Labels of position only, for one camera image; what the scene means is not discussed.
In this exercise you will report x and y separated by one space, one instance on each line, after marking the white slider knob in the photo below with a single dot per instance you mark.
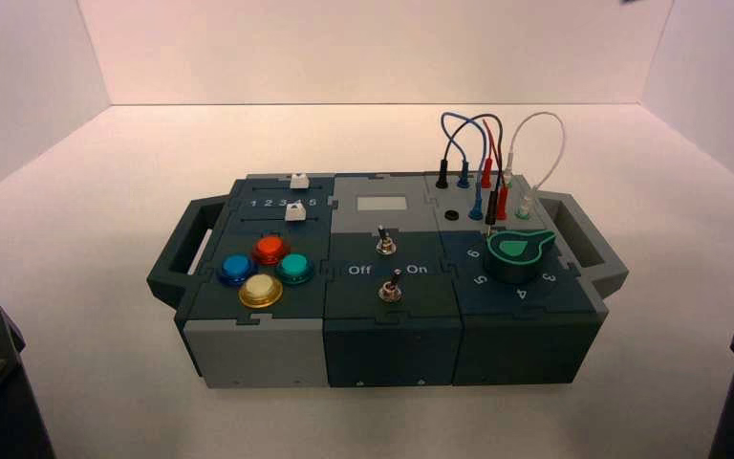
295 213
300 180

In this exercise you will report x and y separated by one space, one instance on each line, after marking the small grey display screen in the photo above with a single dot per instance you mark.
381 204

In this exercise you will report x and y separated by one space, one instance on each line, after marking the green round push button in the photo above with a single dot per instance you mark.
295 267

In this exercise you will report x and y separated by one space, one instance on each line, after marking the black round panel socket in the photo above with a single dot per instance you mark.
451 215

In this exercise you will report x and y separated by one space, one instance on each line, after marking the red round push button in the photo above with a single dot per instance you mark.
271 249

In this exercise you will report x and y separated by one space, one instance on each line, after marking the yellow round push button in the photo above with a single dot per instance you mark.
260 290

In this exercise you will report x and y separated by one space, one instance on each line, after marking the dark teal grey control box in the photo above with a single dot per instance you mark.
392 355

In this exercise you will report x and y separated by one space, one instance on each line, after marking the blue round push button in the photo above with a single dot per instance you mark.
237 268

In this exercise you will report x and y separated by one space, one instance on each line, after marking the green rotary pointer knob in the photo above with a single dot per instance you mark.
514 256

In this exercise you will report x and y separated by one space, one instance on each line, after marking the metal toggle switch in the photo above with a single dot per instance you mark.
391 290
385 243

